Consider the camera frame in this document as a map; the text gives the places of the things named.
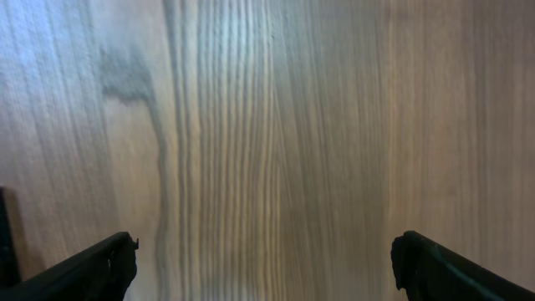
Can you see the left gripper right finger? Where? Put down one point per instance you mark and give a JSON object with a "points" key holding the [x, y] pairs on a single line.
{"points": [[428, 271]]}

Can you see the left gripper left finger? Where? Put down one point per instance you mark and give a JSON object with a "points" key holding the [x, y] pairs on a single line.
{"points": [[102, 272]]}

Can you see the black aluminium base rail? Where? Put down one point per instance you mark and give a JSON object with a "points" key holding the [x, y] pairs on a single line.
{"points": [[10, 275]]}

